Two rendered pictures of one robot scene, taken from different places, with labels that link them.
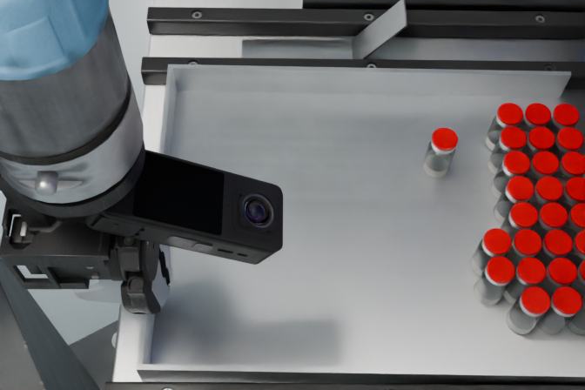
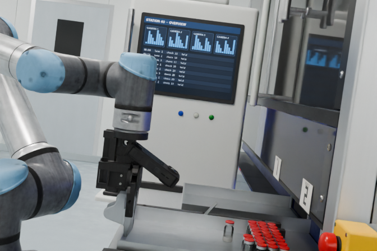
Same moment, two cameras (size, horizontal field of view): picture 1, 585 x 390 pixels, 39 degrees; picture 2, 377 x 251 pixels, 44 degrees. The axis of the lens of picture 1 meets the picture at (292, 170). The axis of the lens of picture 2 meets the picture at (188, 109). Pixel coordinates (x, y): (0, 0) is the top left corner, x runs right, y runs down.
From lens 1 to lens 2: 76 cm
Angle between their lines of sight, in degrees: 58
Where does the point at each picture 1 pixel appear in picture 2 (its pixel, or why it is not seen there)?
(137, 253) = (137, 168)
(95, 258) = (125, 167)
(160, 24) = not seen: hidden behind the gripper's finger
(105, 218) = (134, 148)
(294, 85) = (177, 220)
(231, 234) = (165, 168)
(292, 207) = (174, 240)
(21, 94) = (138, 82)
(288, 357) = not seen: outside the picture
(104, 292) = (115, 209)
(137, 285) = (133, 184)
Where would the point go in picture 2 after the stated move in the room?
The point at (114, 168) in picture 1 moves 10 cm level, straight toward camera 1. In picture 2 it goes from (144, 124) to (161, 131)
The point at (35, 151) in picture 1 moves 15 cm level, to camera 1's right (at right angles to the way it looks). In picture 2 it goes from (132, 103) to (210, 114)
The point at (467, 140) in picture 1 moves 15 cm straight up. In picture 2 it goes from (238, 238) to (247, 175)
